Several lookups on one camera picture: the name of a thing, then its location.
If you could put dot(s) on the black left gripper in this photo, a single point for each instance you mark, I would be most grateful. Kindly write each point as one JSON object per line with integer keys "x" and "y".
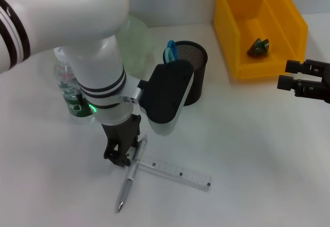
{"x": 121, "y": 134}

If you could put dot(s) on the silver ballpoint pen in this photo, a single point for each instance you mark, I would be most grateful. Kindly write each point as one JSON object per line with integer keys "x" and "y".
{"x": 129, "y": 183}

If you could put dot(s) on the green plastic wrapper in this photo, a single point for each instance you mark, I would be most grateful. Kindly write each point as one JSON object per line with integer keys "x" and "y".
{"x": 257, "y": 47}

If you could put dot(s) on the translucent green plastic fruit bowl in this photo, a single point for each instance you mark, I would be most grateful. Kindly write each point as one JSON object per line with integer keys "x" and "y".
{"x": 134, "y": 44}

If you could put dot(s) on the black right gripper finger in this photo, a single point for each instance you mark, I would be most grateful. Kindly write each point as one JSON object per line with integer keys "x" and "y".
{"x": 286, "y": 82}
{"x": 294, "y": 66}

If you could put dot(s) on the yellow plastic storage bin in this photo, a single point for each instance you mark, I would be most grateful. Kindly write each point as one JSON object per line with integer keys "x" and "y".
{"x": 257, "y": 18}

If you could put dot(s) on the clear green-labelled water bottle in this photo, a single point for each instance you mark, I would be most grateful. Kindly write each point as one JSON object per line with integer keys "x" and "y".
{"x": 68, "y": 100}

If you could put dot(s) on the black mesh pen holder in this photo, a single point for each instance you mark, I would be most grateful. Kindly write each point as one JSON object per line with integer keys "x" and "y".
{"x": 198, "y": 82}

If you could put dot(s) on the blue sheathed scissors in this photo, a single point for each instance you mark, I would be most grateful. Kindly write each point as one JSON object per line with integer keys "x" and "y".
{"x": 170, "y": 52}

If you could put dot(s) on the transparent plastic ruler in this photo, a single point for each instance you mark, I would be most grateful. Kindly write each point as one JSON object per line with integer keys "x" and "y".
{"x": 180, "y": 172}

